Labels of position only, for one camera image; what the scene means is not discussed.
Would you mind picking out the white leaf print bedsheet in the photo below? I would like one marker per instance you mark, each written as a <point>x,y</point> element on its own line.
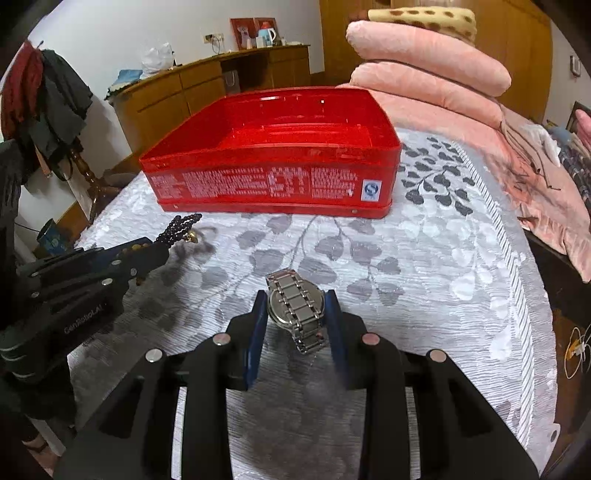
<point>415,277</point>

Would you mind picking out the white plastic bag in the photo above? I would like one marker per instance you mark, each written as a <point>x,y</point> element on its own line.
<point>157,62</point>

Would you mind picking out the light blue cloth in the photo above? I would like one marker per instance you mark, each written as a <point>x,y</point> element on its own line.
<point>554,138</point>

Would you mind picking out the wooden coat stand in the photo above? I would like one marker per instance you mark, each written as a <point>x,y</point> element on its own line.
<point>90,180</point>

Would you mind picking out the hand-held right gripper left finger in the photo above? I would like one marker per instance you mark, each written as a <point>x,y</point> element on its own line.
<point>256,337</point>

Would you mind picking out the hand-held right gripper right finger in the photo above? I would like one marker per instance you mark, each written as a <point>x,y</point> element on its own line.
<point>334,334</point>

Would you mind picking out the wooden sideboard cabinet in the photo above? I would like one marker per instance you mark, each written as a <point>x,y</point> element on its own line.
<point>161,106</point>

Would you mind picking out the yellow brown spotted blanket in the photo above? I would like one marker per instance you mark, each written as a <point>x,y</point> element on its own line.
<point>425,21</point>

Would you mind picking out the dark hanging clothes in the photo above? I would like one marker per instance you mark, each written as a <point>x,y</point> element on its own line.
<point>55,106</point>

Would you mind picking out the pink folded clothes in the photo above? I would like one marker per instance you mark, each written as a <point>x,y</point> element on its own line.
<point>584,122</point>

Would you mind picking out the paper bag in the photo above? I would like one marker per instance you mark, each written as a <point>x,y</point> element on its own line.
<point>232,82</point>

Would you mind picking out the white teal kettle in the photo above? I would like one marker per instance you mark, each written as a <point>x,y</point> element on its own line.
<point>267,34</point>

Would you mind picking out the pink quilt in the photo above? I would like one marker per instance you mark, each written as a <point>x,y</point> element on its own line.
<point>545,194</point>

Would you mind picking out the plaid cloth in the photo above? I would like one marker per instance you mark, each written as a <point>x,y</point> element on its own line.
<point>579,170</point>

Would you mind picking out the small wall device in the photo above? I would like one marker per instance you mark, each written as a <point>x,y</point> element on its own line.
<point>576,65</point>

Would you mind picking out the person's dark clothing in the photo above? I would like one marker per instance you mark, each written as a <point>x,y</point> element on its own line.
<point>37,406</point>

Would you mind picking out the silver metal watch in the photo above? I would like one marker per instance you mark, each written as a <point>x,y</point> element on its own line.
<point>288,300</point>

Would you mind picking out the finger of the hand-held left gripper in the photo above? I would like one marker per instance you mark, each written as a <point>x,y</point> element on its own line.
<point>92,284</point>
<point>124,249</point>

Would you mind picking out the blue tin can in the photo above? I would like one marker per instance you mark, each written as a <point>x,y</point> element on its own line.
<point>50,236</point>

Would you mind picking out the wooden wardrobe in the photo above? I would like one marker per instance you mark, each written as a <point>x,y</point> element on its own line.
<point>512,41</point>

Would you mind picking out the pink folded blanket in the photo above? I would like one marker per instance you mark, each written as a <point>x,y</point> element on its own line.
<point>429,55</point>
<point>415,97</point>

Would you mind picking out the wall power outlet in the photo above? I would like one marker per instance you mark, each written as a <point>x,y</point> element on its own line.
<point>213,38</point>

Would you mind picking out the red plastic box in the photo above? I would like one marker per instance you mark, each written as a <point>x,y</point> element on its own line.
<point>258,184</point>

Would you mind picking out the red picture box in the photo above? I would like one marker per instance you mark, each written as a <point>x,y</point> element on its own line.
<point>241,32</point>

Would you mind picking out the red hanging cloth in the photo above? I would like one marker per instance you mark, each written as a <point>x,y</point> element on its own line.
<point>21,83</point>

